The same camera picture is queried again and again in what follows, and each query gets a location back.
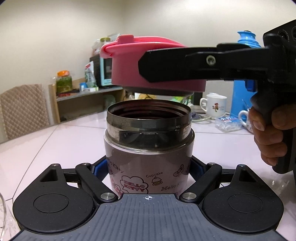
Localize wooden side shelf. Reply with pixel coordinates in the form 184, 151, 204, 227
48, 83, 125, 124

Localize teal toaster oven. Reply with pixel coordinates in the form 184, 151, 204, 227
89, 55, 112, 88

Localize green white packet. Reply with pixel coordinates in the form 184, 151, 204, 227
84, 61, 97, 88

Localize Hello Kitty thermos jar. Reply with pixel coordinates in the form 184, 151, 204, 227
104, 99, 195, 196

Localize orange lid pickle jar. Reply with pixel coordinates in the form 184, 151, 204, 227
56, 70, 73, 94

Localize clear glass bowl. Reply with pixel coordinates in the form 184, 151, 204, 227
0, 194, 6, 240

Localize person's right hand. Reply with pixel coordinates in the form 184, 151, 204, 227
248, 104, 296, 166

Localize clear plastic box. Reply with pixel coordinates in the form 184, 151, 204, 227
215, 116, 242, 133

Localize quilted beige chair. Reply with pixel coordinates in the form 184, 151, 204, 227
1, 84, 50, 140

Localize glass jar white contents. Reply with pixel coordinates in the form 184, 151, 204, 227
92, 37, 111, 56

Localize blue thermos flask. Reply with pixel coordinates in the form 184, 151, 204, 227
230, 30, 261, 118

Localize pink jar lid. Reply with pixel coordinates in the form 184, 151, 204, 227
100, 35, 206, 96

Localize white cartoon mug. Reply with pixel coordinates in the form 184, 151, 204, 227
200, 94, 227, 118

